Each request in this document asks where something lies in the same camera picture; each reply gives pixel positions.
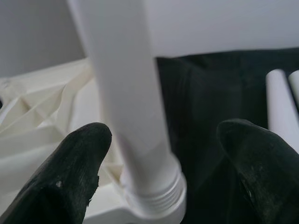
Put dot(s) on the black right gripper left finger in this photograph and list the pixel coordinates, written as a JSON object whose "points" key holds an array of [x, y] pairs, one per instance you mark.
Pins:
{"points": [[58, 175]]}

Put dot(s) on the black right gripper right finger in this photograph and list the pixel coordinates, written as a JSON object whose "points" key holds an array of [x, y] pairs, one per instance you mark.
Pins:
{"points": [[268, 175]]}

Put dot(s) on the white plastic children table top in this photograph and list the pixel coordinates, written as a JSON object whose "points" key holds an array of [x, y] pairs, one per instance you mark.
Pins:
{"points": [[35, 130]]}

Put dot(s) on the white plastic table leg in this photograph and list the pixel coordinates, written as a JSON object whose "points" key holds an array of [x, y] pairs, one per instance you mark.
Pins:
{"points": [[295, 80], [126, 93], [279, 105]]}

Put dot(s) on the black cloth table cover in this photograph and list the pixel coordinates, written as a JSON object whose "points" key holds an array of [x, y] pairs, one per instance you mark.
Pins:
{"points": [[210, 93]]}

